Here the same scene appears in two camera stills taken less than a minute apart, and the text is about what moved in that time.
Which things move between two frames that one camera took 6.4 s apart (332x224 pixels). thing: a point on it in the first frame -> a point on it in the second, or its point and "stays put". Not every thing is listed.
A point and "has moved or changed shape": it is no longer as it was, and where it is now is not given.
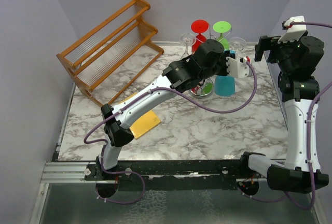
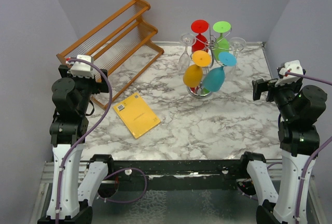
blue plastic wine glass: [224, 85] has moved or changed shape
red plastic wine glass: [199, 26] stays put
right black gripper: [266, 43] -> [260, 85]
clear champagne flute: [187, 39] stays put
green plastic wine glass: [222, 27] stays put
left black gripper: [226, 53] -> [97, 87]
